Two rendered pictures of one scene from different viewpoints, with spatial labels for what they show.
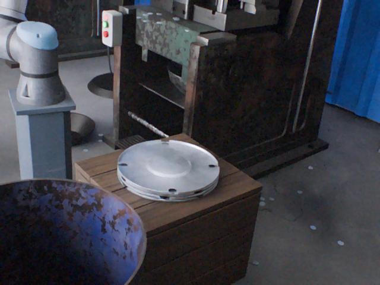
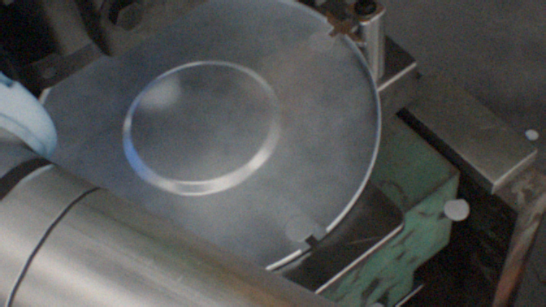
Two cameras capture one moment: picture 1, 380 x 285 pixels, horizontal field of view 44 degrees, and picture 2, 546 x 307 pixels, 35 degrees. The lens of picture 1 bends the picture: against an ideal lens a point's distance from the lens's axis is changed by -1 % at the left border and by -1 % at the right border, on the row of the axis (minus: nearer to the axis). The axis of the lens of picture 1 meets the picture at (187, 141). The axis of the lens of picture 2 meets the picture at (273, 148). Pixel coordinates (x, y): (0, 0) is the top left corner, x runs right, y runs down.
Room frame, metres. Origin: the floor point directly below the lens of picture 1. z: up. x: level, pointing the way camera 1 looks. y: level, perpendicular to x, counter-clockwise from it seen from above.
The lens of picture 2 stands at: (1.71, 0.45, 1.36)
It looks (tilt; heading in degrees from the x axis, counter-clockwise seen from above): 55 degrees down; 282
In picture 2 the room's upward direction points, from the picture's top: 9 degrees counter-clockwise
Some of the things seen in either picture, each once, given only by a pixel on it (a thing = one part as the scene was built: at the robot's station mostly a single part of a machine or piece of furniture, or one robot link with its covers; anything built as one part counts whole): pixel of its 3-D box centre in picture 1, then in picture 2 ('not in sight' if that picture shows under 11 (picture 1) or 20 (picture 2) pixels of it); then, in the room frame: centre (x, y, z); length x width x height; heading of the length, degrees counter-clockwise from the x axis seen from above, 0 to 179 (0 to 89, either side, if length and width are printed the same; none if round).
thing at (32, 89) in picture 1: (40, 82); not in sight; (1.39, 0.49, 0.50); 0.15 x 0.15 x 0.10
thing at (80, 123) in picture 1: (63, 132); not in sight; (1.95, 0.59, 0.04); 0.30 x 0.30 x 0.07
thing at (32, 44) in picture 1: (36, 46); not in sight; (1.39, 0.49, 0.62); 0.13 x 0.12 x 0.14; 68
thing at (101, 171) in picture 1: (164, 221); not in sight; (1.16, 0.05, 0.18); 0.40 x 0.38 x 0.35; 131
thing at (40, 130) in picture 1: (45, 157); not in sight; (1.39, 0.49, 0.23); 0.19 x 0.19 x 0.45; 27
